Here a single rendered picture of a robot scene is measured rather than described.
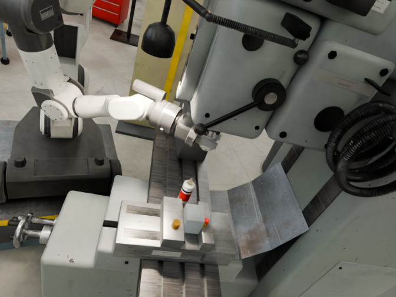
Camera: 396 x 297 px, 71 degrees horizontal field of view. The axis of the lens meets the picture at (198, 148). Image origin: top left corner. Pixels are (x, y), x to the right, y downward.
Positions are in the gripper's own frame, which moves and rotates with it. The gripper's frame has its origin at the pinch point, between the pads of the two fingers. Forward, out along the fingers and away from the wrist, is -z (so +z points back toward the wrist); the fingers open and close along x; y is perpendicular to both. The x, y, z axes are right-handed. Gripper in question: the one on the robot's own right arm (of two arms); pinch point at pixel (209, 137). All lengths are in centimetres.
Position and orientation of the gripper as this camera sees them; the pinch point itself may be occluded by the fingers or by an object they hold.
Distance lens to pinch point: 82.5
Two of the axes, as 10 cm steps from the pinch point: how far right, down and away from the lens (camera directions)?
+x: 3.0, -5.0, 8.1
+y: -3.2, 7.5, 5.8
